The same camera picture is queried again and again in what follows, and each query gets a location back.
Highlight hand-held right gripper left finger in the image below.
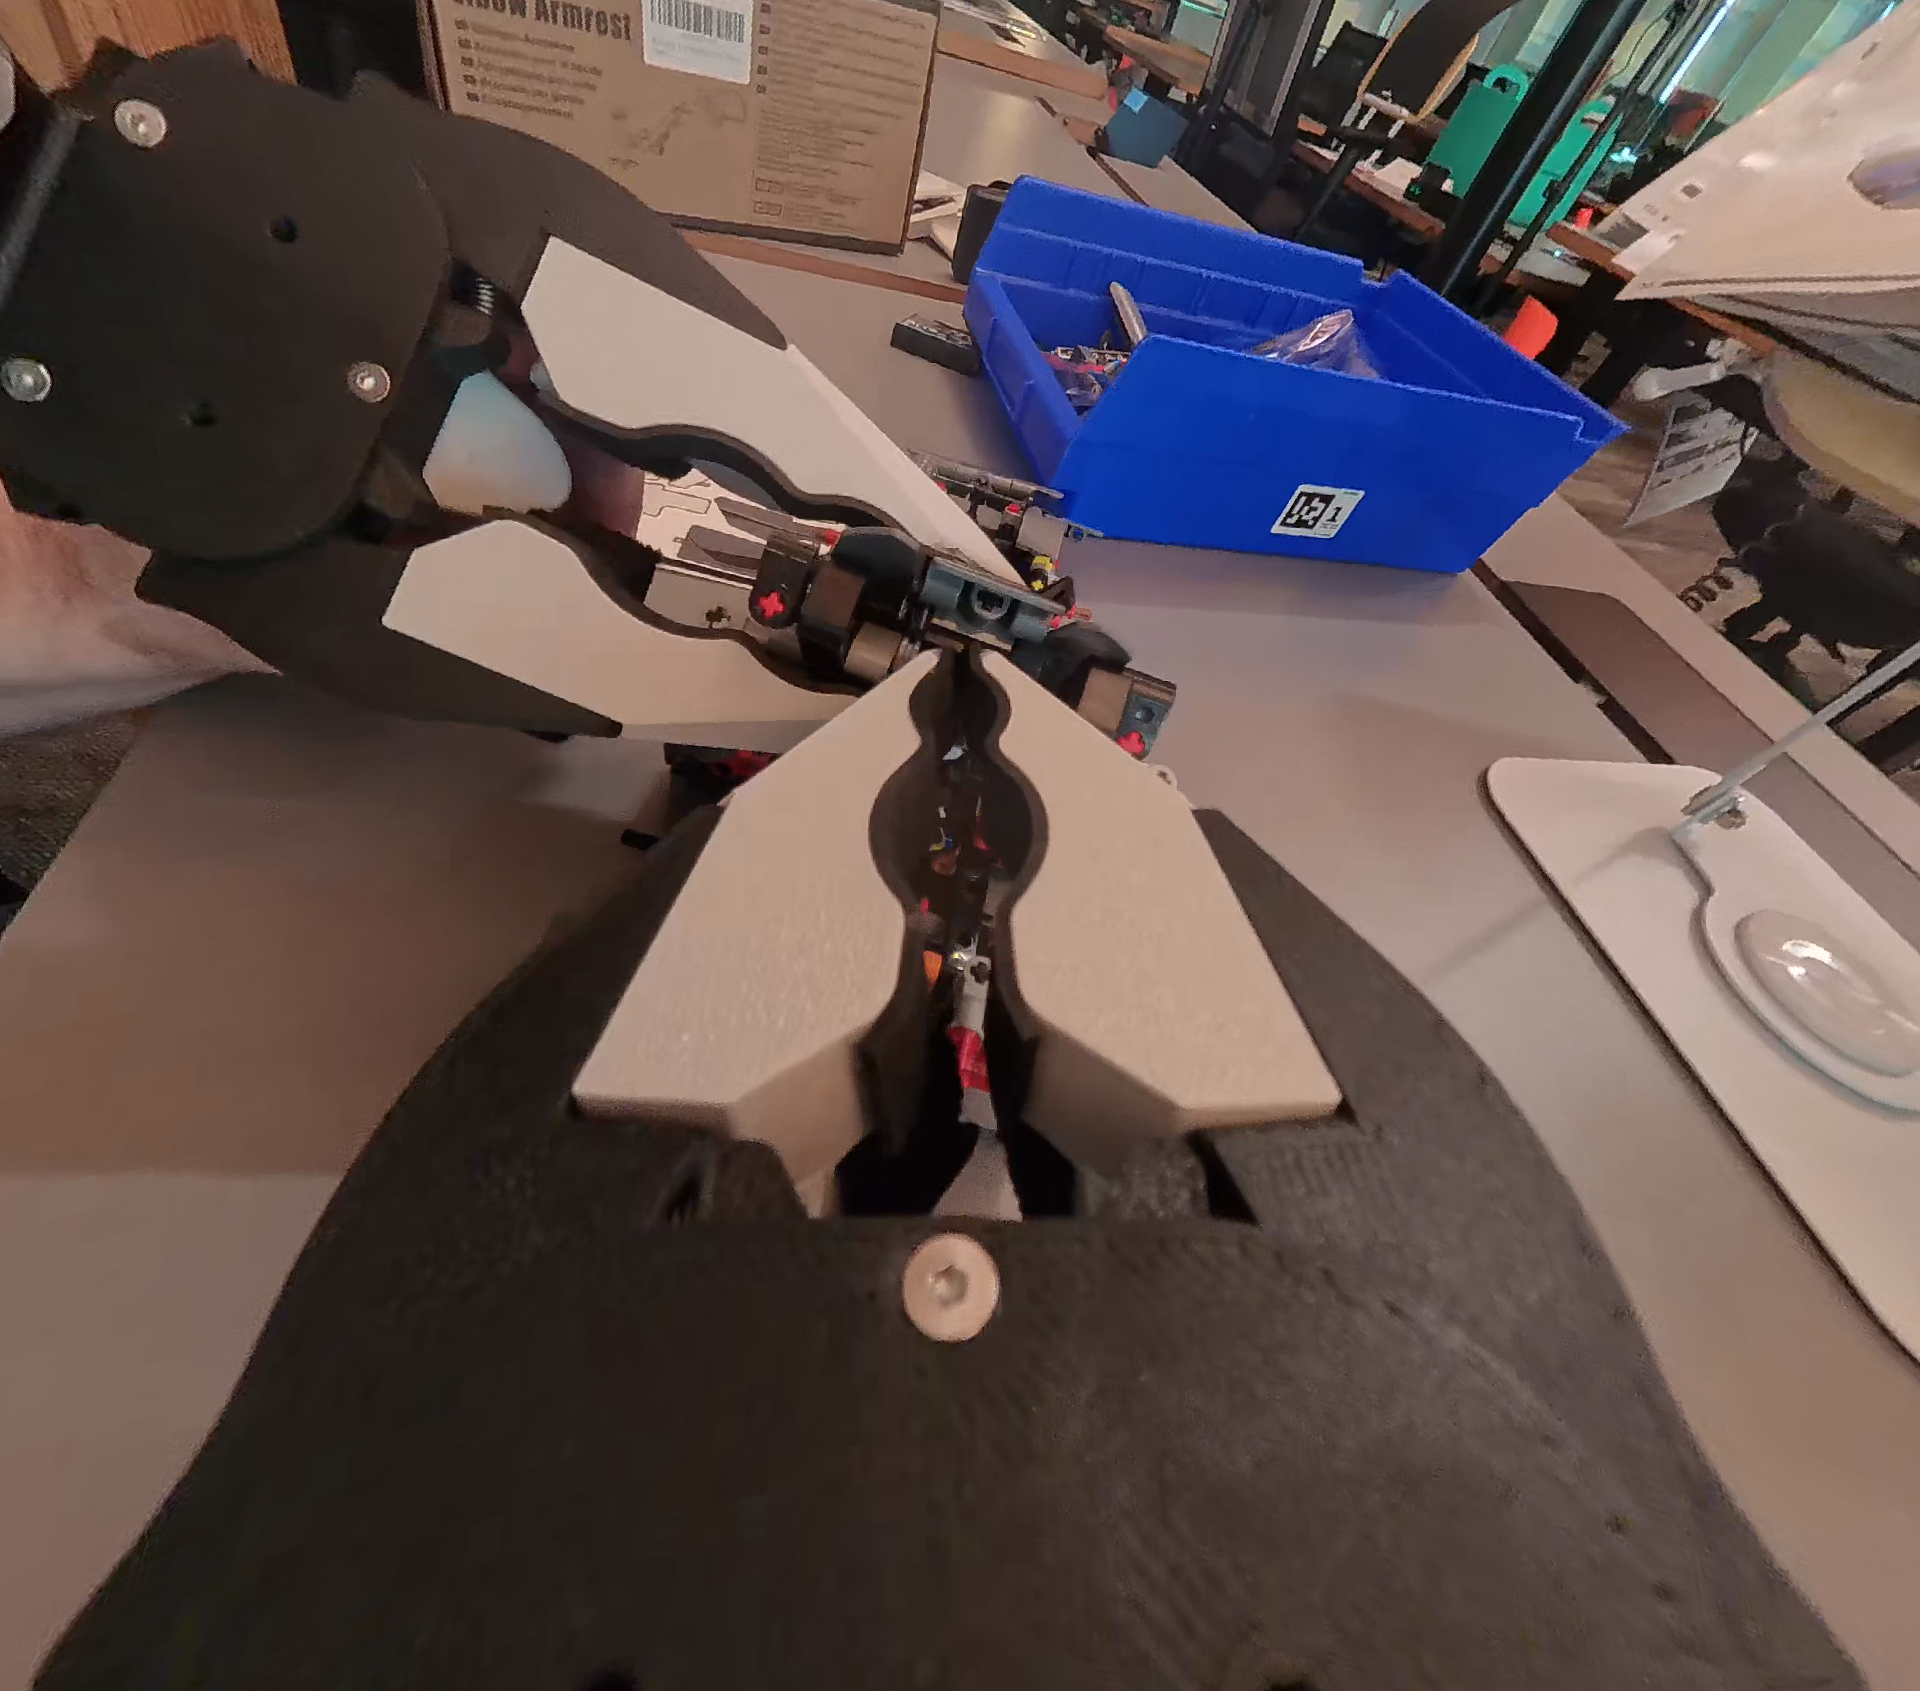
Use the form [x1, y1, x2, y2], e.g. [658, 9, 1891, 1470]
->
[570, 647, 962, 1218]

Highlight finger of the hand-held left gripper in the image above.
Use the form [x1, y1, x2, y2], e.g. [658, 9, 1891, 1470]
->
[516, 233, 1059, 597]
[382, 367, 902, 751]

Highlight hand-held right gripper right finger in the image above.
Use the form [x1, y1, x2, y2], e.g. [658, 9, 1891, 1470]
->
[965, 647, 1347, 1218]

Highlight small grey lego subassembly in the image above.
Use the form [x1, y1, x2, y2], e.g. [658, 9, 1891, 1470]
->
[643, 521, 1182, 769]

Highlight person's left forearm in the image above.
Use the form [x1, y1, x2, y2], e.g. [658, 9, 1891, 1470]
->
[0, 475, 279, 739]

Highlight loose lego pieces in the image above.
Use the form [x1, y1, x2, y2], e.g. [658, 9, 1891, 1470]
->
[1034, 337, 1134, 409]

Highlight brown printed cardboard box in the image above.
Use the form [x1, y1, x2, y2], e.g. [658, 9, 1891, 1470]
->
[397, 0, 944, 255]

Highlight white book stand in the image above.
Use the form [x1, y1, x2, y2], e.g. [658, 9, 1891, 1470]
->
[1484, 347, 1920, 1362]

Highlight blue plastic bin with tag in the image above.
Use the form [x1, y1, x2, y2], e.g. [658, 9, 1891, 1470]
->
[962, 173, 1630, 577]

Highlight clear plastic bag of parts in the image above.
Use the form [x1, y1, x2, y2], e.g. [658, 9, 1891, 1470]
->
[1229, 307, 1381, 379]

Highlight hanging printed paper sheet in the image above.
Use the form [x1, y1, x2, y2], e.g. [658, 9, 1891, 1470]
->
[1623, 385, 1749, 527]

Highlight black metal pole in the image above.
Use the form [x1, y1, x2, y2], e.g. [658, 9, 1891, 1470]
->
[1436, 0, 1794, 301]

